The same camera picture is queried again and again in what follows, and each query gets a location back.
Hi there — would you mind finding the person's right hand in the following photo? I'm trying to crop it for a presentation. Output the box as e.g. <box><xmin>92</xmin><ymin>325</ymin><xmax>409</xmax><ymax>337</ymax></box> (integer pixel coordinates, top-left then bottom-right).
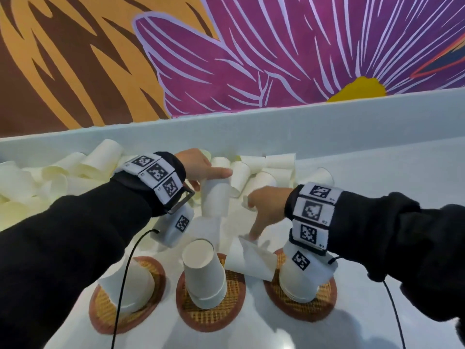
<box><xmin>247</xmin><ymin>186</ymin><xmax>294</xmax><ymax>241</ymax></box>

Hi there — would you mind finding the person's left hand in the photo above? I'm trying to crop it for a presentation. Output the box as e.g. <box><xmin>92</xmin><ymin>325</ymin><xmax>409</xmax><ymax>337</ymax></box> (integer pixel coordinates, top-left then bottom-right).
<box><xmin>174</xmin><ymin>148</ymin><xmax>233</xmax><ymax>192</ymax></box>

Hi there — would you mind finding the round woven coaster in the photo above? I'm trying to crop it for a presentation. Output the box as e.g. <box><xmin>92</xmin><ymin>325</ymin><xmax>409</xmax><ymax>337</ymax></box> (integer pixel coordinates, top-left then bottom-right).
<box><xmin>89</xmin><ymin>256</ymin><xmax>167</xmax><ymax>335</ymax></box>
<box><xmin>176</xmin><ymin>252</ymin><xmax>247</xmax><ymax>333</ymax></box>
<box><xmin>263</xmin><ymin>247</ymin><xmax>338</xmax><ymax>323</ymax></box>

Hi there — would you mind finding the pile of paper cups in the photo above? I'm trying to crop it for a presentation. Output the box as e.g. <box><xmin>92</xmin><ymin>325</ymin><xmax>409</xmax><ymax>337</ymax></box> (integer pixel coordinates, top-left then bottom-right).
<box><xmin>0</xmin><ymin>138</ymin><xmax>335</xmax><ymax>233</ymax></box>

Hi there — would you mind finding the person's left forearm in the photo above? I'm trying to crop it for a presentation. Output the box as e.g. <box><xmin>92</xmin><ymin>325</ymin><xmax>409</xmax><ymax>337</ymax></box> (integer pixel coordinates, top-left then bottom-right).
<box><xmin>0</xmin><ymin>151</ymin><xmax>186</xmax><ymax>349</ymax></box>

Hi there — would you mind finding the person's right forearm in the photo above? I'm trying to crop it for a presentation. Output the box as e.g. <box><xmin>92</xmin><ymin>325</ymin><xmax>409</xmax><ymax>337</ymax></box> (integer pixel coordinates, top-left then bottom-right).
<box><xmin>284</xmin><ymin>185</ymin><xmax>465</xmax><ymax>346</ymax></box>

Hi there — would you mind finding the white marker wristband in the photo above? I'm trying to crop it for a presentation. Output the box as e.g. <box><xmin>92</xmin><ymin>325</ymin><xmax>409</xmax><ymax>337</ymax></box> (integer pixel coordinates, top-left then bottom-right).
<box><xmin>114</xmin><ymin>153</ymin><xmax>184</xmax><ymax>205</ymax></box>
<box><xmin>292</xmin><ymin>182</ymin><xmax>344</xmax><ymax>251</ymax></box>

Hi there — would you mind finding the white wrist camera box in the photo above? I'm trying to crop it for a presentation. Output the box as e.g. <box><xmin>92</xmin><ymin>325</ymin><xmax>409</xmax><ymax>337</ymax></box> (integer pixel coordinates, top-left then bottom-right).
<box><xmin>154</xmin><ymin>203</ymin><xmax>195</xmax><ymax>248</ymax></box>
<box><xmin>283</xmin><ymin>240</ymin><xmax>339</xmax><ymax>284</ymax></box>

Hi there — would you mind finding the black cable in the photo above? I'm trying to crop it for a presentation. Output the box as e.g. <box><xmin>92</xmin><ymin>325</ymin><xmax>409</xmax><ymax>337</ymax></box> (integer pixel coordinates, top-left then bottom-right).
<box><xmin>328</xmin><ymin>256</ymin><xmax>407</xmax><ymax>349</ymax></box>
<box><xmin>110</xmin><ymin>228</ymin><xmax>160</xmax><ymax>349</ymax></box>

